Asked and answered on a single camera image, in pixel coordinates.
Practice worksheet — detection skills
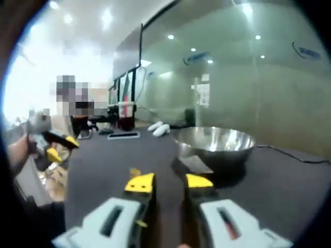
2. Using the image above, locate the person's black clothing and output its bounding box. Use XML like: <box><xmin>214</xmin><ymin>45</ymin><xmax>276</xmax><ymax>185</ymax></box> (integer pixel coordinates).
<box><xmin>0</xmin><ymin>165</ymin><xmax>66</xmax><ymax>248</ymax></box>

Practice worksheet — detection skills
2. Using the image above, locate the small pale card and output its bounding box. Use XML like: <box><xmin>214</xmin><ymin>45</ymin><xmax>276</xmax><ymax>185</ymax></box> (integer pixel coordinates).
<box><xmin>171</xmin><ymin>154</ymin><xmax>214</xmax><ymax>174</ymax></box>

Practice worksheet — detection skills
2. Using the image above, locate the black box by glass wall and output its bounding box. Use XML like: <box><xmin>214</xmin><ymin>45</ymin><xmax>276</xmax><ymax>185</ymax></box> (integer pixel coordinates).
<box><xmin>184</xmin><ymin>108</ymin><xmax>196</xmax><ymax>128</ymax></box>

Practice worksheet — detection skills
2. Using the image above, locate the white object pair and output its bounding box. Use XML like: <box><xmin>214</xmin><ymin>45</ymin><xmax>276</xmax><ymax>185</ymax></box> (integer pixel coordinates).
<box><xmin>153</xmin><ymin>123</ymin><xmax>170</xmax><ymax>136</ymax></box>

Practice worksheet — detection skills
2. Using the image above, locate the black device on stand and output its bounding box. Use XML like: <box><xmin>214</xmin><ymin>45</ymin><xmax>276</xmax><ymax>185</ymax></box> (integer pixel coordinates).
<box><xmin>87</xmin><ymin>113</ymin><xmax>120</xmax><ymax>130</ymax></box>

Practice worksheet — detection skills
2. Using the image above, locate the black cable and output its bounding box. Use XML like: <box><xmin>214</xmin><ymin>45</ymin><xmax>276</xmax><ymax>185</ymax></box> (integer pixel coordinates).
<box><xmin>254</xmin><ymin>145</ymin><xmax>330</xmax><ymax>165</ymax></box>

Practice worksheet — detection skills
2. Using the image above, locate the stainless steel bowl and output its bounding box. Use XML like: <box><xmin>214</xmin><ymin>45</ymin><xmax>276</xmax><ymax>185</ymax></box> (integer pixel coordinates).
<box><xmin>172</xmin><ymin>126</ymin><xmax>257</xmax><ymax>172</ymax></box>

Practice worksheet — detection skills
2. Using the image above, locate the plastic cup with dark drink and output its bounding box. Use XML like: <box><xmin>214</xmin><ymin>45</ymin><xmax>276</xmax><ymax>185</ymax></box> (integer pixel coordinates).
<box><xmin>117</xmin><ymin>101</ymin><xmax>136</xmax><ymax>130</ymax></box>

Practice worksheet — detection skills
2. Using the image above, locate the white oblong controller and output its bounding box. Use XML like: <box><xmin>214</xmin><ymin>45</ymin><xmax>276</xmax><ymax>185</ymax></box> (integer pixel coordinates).
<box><xmin>147</xmin><ymin>120</ymin><xmax>164</xmax><ymax>131</ymax></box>

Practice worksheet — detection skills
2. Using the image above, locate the dark grey table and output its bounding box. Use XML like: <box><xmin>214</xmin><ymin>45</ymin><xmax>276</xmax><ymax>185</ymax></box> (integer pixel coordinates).
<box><xmin>63</xmin><ymin>123</ymin><xmax>331</xmax><ymax>248</ymax></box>

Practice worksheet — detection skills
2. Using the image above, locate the white-framed flat device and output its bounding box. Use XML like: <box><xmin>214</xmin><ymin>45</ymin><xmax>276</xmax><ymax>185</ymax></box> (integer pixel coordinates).
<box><xmin>107</xmin><ymin>132</ymin><xmax>142</xmax><ymax>141</ymax></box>

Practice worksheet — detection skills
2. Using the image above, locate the dark wall screen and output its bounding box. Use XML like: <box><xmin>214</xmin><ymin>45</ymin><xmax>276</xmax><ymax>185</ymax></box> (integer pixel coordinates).
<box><xmin>113</xmin><ymin>24</ymin><xmax>143</xmax><ymax>79</ymax></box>

